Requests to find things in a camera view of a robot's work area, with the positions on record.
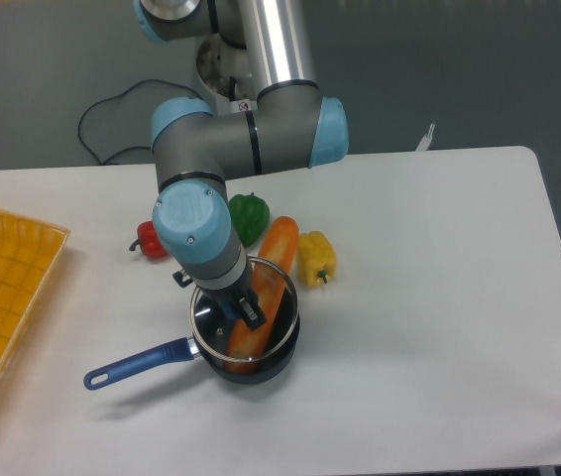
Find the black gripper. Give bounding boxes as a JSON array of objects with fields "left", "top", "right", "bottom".
[{"left": 172, "top": 267, "right": 266, "bottom": 329}]

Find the green toy bell pepper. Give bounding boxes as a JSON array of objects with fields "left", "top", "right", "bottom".
[{"left": 228, "top": 193, "right": 270, "bottom": 248}]

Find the red toy bell pepper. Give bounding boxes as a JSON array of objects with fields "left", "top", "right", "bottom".
[{"left": 129, "top": 221, "right": 168, "bottom": 260}]

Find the yellow toy bell pepper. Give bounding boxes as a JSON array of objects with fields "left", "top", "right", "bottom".
[{"left": 297, "top": 231, "right": 337, "bottom": 288}]

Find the black cable on floor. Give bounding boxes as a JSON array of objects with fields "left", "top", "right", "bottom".
[{"left": 77, "top": 78, "right": 208, "bottom": 166}]

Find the orange toy baguette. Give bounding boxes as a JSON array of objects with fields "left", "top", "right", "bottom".
[{"left": 223, "top": 216, "right": 299, "bottom": 377}]

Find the glass pot lid blue knob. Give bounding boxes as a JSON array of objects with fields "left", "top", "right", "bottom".
[{"left": 189, "top": 256, "right": 300, "bottom": 375}]

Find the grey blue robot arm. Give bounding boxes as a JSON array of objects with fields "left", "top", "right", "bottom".
[{"left": 134, "top": 1, "right": 349, "bottom": 329}]

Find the dark saucepan blue handle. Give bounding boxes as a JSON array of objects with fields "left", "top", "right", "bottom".
[{"left": 83, "top": 291, "right": 299, "bottom": 391}]

